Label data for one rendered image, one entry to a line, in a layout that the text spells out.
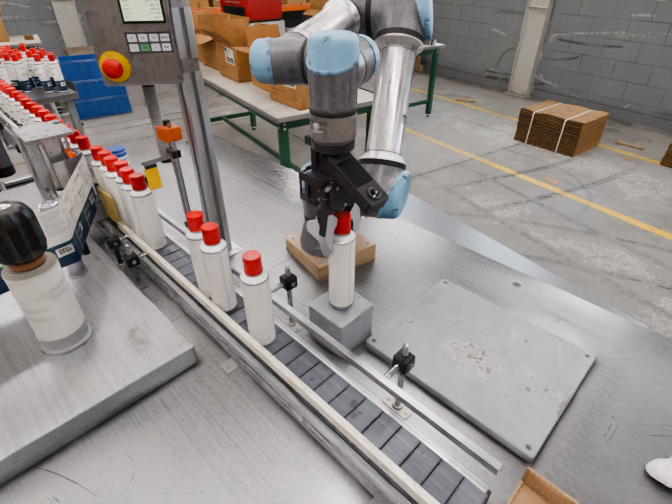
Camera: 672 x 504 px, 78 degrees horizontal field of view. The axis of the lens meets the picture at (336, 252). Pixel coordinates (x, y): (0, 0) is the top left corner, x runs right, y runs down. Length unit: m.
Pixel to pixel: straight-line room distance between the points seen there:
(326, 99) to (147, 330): 0.59
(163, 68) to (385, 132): 0.49
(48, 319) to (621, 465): 1.02
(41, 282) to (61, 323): 0.10
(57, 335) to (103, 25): 0.60
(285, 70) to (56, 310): 0.60
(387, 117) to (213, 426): 0.73
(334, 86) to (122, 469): 0.68
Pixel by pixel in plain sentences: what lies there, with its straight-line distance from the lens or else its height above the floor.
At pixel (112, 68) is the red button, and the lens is 1.01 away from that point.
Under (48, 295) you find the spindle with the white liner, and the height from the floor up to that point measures 1.02.
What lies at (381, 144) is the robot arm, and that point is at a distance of 0.99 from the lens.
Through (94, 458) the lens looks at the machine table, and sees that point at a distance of 0.86.
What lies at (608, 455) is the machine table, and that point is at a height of 0.83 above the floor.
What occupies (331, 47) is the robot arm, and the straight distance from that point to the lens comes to 0.63.
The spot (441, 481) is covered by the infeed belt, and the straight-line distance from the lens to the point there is 0.71.
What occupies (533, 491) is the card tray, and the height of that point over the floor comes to 0.83.
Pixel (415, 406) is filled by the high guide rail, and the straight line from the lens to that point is 0.66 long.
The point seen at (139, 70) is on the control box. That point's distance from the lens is 1.03.
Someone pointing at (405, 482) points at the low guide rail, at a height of 0.91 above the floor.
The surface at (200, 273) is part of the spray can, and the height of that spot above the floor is 0.95.
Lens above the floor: 1.50
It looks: 35 degrees down
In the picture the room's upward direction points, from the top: straight up
